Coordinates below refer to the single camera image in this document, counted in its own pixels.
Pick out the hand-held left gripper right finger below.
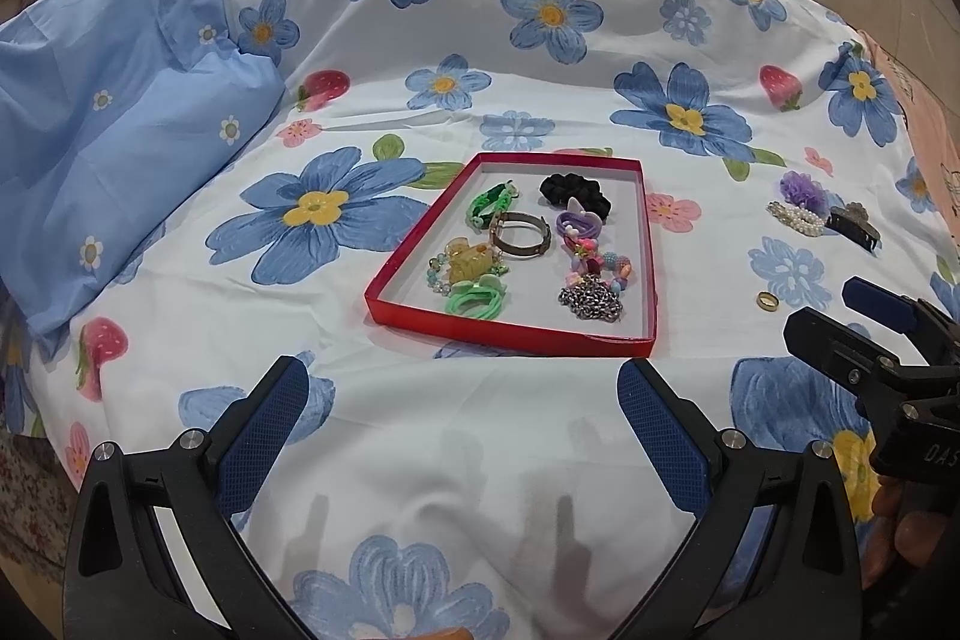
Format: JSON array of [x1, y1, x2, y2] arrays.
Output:
[[615, 357, 871, 640]]

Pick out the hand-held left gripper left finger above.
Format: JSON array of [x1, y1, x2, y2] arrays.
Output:
[[62, 355, 310, 640]]

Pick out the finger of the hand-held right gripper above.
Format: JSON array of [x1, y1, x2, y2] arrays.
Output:
[[842, 277, 960, 357], [783, 307, 913, 417]]

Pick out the silver chain bracelet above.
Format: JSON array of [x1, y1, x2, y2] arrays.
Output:
[[557, 280, 625, 324]]

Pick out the red shallow box tray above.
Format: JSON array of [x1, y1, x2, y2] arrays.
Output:
[[364, 153, 659, 360]]

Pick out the light green hair tie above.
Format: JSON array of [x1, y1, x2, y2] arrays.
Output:
[[444, 277, 509, 321]]

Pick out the yellow transparent claw clip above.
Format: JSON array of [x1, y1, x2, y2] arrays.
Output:
[[444, 239, 505, 285]]

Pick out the person's right hand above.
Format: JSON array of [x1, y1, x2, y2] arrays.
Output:
[[872, 476, 960, 570]]

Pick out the dark glitter claw clip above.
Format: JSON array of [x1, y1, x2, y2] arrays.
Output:
[[825, 201, 881, 253]]

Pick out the pearl hair clip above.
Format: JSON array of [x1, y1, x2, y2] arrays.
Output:
[[766, 201, 827, 238]]

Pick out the floral bedsheet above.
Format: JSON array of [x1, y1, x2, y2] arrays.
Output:
[[0, 0, 960, 640]]

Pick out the pink printed cloth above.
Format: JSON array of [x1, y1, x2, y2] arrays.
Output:
[[855, 29, 960, 180]]

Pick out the patterned rug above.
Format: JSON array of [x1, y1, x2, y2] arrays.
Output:
[[0, 434, 82, 581]]

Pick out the black scrunchie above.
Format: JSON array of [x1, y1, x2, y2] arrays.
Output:
[[538, 173, 612, 220]]

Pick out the bright green hair clip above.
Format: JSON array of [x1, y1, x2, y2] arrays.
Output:
[[466, 180, 522, 230]]

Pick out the light blue pillow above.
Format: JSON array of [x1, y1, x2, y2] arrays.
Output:
[[0, 0, 290, 341]]

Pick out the purple mesh flower hair tie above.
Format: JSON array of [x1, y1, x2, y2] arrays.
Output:
[[778, 171, 830, 211]]

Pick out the brown bangle bracelet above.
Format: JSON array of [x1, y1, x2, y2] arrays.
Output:
[[489, 212, 545, 260]]

